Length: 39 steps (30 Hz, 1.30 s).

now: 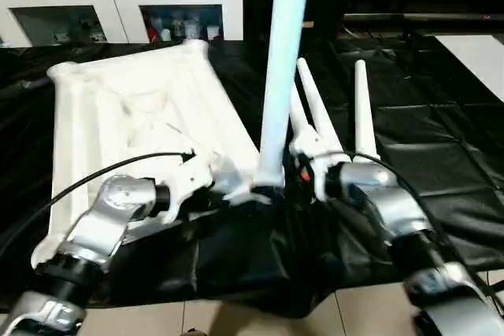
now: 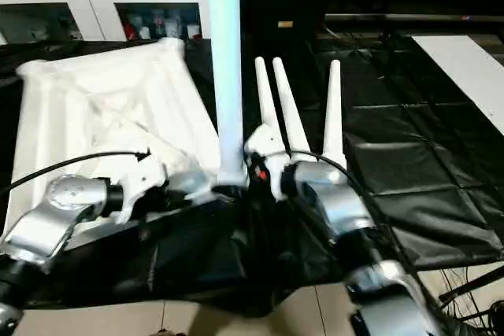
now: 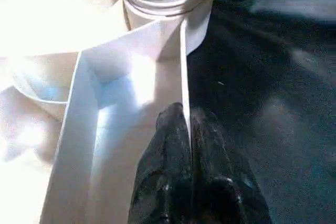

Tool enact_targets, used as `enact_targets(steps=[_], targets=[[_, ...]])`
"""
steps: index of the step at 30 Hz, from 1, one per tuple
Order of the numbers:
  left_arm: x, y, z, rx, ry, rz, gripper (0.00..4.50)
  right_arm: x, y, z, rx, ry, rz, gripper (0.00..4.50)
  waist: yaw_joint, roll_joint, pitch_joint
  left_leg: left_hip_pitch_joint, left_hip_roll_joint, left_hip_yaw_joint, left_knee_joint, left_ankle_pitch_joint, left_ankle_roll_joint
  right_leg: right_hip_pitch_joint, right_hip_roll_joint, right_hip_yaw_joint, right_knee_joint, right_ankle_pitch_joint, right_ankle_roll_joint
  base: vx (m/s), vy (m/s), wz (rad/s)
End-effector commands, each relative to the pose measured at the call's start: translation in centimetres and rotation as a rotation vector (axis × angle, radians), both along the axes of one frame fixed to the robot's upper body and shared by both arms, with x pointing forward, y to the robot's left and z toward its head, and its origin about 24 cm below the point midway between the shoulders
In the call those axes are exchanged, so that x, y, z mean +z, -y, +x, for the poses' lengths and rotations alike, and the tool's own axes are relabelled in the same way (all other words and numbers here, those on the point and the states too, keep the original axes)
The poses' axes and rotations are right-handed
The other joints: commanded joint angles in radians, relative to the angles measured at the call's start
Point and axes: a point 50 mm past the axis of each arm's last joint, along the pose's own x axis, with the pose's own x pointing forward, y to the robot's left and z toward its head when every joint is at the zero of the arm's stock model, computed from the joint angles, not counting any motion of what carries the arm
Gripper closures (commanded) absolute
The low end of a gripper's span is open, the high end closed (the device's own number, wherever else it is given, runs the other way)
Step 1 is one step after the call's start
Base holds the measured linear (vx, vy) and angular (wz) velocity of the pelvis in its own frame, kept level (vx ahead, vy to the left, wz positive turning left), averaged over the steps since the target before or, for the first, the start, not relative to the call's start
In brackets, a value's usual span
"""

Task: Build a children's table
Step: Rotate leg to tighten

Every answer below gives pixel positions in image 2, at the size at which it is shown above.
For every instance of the white plastic table top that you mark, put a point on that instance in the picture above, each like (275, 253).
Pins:
(102, 108)

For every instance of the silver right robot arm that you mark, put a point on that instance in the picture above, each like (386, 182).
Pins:
(346, 210)

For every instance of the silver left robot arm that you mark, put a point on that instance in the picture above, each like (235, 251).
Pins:
(55, 218)

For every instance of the black stand base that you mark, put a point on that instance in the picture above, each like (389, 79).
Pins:
(480, 304)

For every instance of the white board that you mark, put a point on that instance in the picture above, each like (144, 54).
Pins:
(468, 76)

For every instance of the black plastic mat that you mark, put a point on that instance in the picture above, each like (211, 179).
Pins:
(441, 194)

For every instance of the white plastic table leg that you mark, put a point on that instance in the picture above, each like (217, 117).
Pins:
(334, 116)
(227, 60)
(290, 108)
(268, 100)

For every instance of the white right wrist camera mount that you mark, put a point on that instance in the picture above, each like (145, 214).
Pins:
(269, 147)

